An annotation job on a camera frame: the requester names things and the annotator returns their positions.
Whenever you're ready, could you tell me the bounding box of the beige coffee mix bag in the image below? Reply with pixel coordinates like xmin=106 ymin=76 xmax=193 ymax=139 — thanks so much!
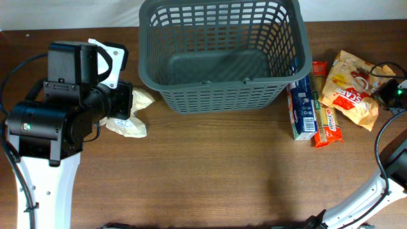
xmin=319 ymin=50 xmax=395 ymax=131

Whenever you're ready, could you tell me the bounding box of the red spaghetti packet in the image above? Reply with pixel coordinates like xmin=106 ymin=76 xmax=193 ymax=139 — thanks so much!
xmin=309 ymin=61 xmax=343 ymax=148

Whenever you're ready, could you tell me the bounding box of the grey plastic basket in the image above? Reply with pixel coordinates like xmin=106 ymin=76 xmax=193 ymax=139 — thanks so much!
xmin=139 ymin=0 xmax=312 ymax=114

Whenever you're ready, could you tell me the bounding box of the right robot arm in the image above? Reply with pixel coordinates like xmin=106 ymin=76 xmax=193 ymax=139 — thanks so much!
xmin=303 ymin=109 xmax=406 ymax=229

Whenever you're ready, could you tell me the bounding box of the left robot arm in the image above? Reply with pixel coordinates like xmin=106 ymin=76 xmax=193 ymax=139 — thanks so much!
xmin=1 ymin=39 xmax=133 ymax=228

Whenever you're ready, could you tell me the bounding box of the crumpled beige paper bag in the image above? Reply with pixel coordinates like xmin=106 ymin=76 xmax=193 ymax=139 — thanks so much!
xmin=99 ymin=87 xmax=155 ymax=138

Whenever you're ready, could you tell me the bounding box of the blue white carton box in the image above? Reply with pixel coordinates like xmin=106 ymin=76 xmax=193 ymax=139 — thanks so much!
xmin=286 ymin=76 xmax=317 ymax=141

